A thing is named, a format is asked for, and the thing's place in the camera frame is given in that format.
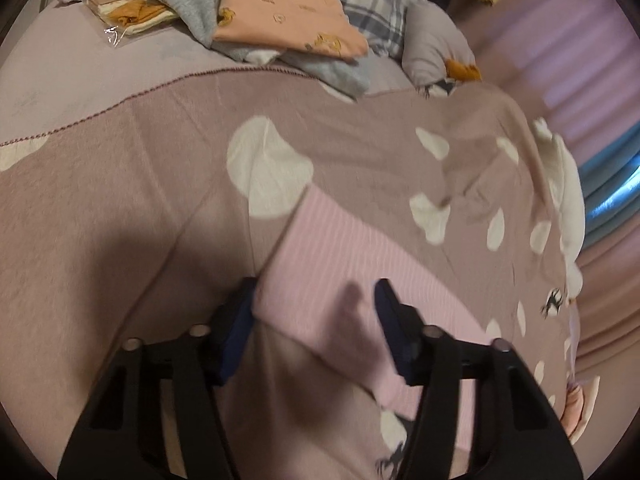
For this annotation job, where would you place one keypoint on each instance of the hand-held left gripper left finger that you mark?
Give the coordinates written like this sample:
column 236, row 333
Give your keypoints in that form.
column 239, row 331

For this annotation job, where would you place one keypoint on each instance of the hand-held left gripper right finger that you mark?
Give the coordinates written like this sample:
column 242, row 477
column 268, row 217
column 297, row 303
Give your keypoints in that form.
column 394, row 331

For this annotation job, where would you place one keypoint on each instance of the pink striped small garment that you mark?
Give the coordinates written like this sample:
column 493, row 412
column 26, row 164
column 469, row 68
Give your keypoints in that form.
column 325, row 260

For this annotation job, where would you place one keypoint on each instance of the plastic bag of orange clothes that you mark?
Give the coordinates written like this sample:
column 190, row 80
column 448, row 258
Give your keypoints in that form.
column 132, row 12

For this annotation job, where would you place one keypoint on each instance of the mauve polka dot blanket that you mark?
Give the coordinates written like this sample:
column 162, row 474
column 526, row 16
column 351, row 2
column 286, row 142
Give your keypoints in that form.
column 125, row 210

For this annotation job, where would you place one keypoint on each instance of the pink and white plush cushion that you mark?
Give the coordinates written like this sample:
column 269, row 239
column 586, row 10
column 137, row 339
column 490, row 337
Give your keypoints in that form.
column 580, row 405

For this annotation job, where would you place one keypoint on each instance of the white goose plush toy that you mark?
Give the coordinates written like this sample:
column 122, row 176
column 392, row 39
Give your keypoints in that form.
column 562, row 180

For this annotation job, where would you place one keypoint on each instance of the blue curtain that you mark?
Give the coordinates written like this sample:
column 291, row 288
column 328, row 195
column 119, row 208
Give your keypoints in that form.
column 607, row 200

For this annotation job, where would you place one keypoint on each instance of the light blue-grey cloth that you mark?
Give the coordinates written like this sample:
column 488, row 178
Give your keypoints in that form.
column 330, row 72

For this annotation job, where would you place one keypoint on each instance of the lilac bed sheet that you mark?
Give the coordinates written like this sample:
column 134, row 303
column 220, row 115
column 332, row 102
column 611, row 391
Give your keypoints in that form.
column 100, row 75

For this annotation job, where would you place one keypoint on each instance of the grey plush pillow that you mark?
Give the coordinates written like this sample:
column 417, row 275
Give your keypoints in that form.
column 432, row 40

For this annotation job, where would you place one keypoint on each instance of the pink curtain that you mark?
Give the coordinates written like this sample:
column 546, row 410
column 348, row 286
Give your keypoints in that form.
column 560, row 60

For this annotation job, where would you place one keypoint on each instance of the peach printed cloth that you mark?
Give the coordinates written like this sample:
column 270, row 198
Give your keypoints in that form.
column 280, row 5

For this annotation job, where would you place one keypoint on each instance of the grey fleece sweatshirt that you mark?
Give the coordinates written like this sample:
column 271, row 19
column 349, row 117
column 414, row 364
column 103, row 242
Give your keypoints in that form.
column 192, row 5

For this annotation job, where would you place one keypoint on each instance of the grey plaid pillow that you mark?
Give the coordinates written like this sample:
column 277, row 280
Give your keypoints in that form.
column 380, row 0

